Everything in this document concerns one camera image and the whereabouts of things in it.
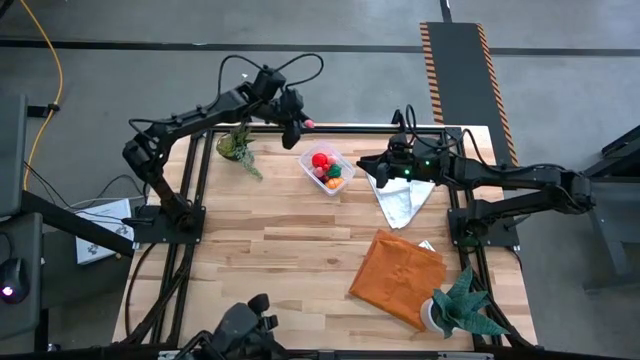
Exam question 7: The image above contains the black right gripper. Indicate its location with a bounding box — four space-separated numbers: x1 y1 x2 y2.
356 142 454 191

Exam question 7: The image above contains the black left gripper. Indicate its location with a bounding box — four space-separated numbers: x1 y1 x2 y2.
248 87 309 151

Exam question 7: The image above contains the clear plastic tupperware container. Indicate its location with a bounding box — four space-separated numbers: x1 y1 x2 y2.
297 140 358 198

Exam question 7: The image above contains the white folded cloth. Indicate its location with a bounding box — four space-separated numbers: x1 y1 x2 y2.
367 172 436 230

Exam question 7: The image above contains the succulent plant in dark pot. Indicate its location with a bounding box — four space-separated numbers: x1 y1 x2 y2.
215 122 265 181

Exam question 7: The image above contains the orange folded cloth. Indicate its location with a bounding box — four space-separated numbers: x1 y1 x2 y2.
348 228 448 333

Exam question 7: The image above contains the black hazard-striped floor mat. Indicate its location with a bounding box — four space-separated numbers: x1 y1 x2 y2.
418 20 525 191

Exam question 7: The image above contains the green plant in white pot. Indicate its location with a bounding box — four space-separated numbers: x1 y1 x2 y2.
418 264 511 340

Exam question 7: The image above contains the black bulky object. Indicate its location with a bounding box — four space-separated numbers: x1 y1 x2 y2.
172 292 291 360

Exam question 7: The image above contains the white printed booklet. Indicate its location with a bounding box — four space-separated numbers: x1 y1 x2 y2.
74 197 136 266

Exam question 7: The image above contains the black side table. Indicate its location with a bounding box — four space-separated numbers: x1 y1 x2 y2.
582 124 640 292

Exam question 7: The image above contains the black desk support bar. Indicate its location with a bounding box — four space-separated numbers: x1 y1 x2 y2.
19 189 137 257

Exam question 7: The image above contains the grey desk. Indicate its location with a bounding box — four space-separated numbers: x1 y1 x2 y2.
0 93 49 351

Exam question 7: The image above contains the black computer mouse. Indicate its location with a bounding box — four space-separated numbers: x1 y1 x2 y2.
0 257 30 305

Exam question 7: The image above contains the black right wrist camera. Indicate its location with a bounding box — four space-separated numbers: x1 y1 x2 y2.
388 130 416 154

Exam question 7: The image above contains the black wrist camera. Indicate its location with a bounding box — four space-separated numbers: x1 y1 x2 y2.
388 130 416 154
253 67 288 101

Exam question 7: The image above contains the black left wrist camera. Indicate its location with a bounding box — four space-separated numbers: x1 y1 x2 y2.
253 67 288 101

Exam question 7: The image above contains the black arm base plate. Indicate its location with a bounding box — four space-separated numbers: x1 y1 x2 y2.
447 207 521 249
132 204 207 246

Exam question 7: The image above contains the yellow cable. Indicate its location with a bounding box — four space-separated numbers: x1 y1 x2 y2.
18 0 65 191

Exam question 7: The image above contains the black cable clamp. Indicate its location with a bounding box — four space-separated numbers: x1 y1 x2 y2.
26 102 62 119

